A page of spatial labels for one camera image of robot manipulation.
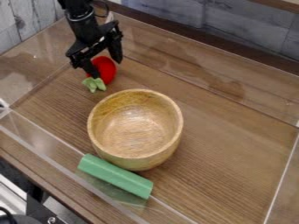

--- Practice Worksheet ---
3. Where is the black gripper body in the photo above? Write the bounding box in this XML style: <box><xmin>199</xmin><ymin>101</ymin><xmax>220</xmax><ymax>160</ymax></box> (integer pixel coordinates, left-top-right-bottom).
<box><xmin>65</xmin><ymin>17</ymin><xmax>123</xmax><ymax>68</ymax></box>

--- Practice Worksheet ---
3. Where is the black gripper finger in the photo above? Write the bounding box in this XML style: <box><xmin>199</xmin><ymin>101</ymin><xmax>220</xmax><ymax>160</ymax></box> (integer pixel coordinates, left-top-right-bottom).
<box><xmin>80</xmin><ymin>59</ymin><xmax>99</xmax><ymax>79</ymax></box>
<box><xmin>107</xmin><ymin>34</ymin><xmax>123</xmax><ymax>64</ymax></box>

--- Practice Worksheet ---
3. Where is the red plush fruit green leaf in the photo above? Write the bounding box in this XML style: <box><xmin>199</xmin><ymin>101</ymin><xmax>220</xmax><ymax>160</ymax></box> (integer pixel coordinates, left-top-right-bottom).
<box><xmin>81</xmin><ymin>56</ymin><xmax>117</xmax><ymax>93</ymax></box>

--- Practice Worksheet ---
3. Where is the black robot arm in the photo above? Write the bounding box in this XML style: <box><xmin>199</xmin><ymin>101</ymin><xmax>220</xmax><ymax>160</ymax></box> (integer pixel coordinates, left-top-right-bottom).
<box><xmin>57</xmin><ymin>0</ymin><xmax>123</xmax><ymax>79</ymax></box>

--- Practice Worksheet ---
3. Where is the wooden bowl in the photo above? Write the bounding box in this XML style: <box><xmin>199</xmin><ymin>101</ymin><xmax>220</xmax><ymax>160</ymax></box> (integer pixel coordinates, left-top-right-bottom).
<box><xmin>87</xmin><ymin>88</ymin><xmax>183</xmax><ymax>172</ymax></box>

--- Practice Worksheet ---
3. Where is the green rectangular block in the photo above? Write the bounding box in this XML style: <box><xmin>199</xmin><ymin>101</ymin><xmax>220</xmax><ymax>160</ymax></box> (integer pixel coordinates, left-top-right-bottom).
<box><xmin>77</xmin><ymin>154</ymin><xmax>155</xmax><ymax>200</ymax></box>

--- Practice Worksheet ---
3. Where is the black metal mount bracket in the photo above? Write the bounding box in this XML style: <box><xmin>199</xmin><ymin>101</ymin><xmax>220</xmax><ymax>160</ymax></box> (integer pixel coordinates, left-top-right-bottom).
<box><xmin>25</xmin><ymin>195</ymin><xmax>65</xmax><ymax>224</ymax></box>

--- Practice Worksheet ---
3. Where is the clear acrylic tray enclosure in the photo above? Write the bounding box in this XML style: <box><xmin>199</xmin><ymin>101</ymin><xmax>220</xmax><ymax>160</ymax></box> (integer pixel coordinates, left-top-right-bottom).
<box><xmin>0</xmin><ymin>17</ymin><xmax>299</xmax><ymax>224</ymax></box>

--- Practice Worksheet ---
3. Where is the black cable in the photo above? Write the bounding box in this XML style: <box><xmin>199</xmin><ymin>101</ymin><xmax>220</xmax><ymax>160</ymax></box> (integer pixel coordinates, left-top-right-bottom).
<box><xmin>0</xmin><ymin>206</ymin><xmax>16</xmax><ymax>224</ymax></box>

